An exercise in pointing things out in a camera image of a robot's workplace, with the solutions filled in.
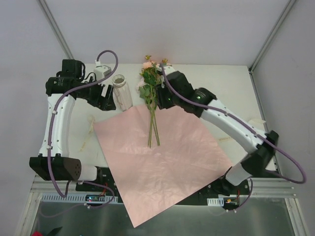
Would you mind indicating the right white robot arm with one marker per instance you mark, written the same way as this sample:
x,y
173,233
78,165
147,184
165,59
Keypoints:
x,y
175,90

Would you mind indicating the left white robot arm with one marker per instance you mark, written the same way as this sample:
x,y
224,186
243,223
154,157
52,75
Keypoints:
x,y
53,160

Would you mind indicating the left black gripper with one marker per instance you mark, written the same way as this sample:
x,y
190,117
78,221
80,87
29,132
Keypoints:
x,y
102,97

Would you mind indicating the white ribbed ceramic vase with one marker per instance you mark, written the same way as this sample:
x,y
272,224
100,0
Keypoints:
x,y
122,92

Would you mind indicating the right white cable duct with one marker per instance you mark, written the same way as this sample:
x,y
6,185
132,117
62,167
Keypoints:
x,y
220,202

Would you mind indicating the right aluminium frame post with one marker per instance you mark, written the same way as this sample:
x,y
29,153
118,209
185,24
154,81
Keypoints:
x,y
272,34

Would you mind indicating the aluminium extrusion rail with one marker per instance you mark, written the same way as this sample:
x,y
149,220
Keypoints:
x,y
262,187

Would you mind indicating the red object at bottom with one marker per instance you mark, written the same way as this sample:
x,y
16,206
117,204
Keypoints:
x,y
36,233

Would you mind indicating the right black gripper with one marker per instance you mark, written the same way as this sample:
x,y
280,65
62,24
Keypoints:
x,y
162,96

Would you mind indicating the aluminium frame post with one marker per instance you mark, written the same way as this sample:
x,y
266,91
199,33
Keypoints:
x,y
272,34
47,12

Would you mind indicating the purple wrapping paper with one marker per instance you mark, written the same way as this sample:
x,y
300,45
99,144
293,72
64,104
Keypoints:
x,y
153,179

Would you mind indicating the left aluminium frame post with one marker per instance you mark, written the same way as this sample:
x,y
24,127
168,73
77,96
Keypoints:
x,y
47,12

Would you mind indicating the pink flowers with green leaves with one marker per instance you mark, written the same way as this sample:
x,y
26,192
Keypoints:
x,y
146,88

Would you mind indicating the white cable duct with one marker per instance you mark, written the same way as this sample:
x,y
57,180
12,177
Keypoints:
x,y
220,202
79,198

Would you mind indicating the cream printed ribbon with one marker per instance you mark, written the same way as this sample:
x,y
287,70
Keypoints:
x,y
91,120

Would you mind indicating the left white cable duct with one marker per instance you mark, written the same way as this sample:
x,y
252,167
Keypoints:
x,y
79,198

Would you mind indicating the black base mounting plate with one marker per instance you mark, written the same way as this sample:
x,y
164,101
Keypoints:
x,y
199,198

